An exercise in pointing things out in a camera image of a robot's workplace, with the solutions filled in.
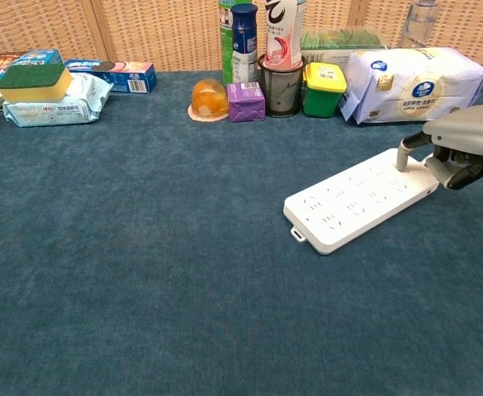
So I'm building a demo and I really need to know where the yellow-lidded green box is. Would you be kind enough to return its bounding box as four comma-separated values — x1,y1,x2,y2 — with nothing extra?
301,62,348,119

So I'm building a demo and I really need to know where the black mesh pen holder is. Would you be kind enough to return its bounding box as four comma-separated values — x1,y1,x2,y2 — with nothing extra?
257,53,307,119

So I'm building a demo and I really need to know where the clear box with green sticks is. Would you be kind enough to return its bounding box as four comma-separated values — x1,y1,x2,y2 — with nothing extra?
299,26,391,67

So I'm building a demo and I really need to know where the blue oreo cookie box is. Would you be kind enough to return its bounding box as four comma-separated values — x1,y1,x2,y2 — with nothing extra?
64,59,158,95

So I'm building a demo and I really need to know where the wet wipes pack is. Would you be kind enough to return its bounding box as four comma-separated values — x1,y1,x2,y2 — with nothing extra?
2,72,115,128

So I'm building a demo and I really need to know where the green chips can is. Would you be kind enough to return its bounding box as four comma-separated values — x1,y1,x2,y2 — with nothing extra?
217,0,254,87

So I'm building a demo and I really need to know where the clear water bottle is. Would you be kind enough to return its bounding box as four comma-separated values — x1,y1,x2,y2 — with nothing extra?
398,0,439,50

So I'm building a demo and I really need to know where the white tissue pack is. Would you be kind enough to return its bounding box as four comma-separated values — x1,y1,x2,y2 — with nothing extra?
339,46,483,125

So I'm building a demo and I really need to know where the green and yellow sponge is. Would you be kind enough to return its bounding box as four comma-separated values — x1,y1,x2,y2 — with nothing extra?
0,62,73,102

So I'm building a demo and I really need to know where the purple small box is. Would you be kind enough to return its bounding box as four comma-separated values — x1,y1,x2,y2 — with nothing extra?
226,81,266,123

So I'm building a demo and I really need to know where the brown and blue snack box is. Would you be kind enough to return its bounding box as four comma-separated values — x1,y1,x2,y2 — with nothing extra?
0,49,66,82

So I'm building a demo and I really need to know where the orange jelly cup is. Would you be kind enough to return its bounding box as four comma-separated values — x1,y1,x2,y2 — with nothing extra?
187,78,230,122

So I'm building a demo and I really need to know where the dark blue can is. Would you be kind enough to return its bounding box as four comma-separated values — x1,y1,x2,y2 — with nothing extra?
230,3,261,86

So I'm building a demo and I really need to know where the woven folding screen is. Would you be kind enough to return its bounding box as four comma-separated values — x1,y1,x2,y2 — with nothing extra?
0,0,483,73

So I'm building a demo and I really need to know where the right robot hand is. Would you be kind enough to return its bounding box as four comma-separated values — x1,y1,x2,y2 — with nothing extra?
395,104,483,191

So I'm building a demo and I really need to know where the white power strip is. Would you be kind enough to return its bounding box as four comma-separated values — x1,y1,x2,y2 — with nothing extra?
282,148,440,256

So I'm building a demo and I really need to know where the blue table mat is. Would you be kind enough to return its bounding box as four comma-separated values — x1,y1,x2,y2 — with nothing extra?
0,65,483,396

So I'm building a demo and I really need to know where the pink and white drink bottle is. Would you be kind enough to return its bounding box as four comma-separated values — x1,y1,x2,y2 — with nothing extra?
263,0,307,70

